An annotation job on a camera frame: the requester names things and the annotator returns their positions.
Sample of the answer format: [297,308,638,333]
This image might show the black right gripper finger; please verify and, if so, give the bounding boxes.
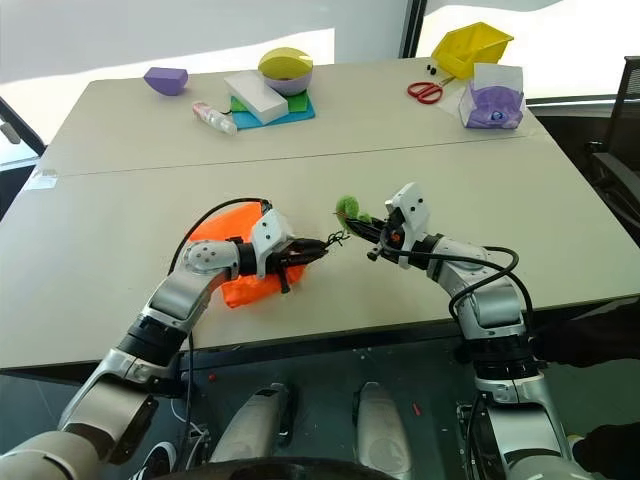
[348,226,385,245]
[344,217,387,232]

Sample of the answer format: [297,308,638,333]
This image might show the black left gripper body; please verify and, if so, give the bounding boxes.
[268,239,302,297]

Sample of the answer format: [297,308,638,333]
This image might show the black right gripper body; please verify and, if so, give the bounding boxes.
[366,207,407,262]

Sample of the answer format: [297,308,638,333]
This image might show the black knotted string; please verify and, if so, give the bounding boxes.
[323,228,351,250]

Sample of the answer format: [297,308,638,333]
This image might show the green felt apple toy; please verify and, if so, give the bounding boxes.
[333,195,374,226]

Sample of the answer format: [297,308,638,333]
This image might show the orange cloth bag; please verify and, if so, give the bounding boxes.
[187,199,307,311]

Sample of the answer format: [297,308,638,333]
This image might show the blue and green sheets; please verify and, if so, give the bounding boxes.
[230,97,317,132]

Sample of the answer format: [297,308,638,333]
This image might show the green foam sheet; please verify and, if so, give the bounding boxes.
[229,92,311,115]

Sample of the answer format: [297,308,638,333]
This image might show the light purple bowl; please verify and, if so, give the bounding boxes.
[262,64,315,98]

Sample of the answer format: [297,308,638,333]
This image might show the white rectangular box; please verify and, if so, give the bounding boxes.
[223,69,290,125]

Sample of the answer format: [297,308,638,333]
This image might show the floral clear plastic bottle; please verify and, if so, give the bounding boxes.
[191,100,239,136]

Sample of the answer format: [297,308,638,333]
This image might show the purple crinkled filling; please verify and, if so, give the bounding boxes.
[467,84,524,127]

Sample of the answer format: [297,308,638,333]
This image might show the grey rounded shell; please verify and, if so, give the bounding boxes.
[209,382,296,466]
[352,382,414,479]

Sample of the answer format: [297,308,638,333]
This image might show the yellow plastic bin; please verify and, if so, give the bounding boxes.
[430,21,515,81]

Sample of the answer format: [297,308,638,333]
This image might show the black fabric object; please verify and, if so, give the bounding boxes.
[529,299,640,369]
[569,422,640,480]

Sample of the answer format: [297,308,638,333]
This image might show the black office chair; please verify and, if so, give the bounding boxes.
[584,55,640,236]

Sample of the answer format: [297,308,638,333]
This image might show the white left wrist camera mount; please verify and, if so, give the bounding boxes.
[249,208,297,279]

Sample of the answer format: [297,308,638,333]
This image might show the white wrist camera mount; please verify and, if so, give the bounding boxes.
[249,208,297,279]
[383,182,431,271]

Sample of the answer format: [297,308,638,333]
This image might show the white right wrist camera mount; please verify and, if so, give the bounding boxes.
[383,182,431,271]

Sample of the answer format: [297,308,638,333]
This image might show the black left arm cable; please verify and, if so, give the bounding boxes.
[169,197,275,274]

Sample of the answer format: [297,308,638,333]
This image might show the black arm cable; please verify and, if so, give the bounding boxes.
[169,197,275,274]
[377,244,534,331]

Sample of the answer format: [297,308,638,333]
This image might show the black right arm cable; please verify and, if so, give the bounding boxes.
[377,244,534,331]

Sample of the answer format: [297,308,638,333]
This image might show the red handled scissors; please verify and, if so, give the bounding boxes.
[406,74,457,106]

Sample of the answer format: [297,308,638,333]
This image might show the grey door handle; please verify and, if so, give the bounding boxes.
[0,118,22,146]

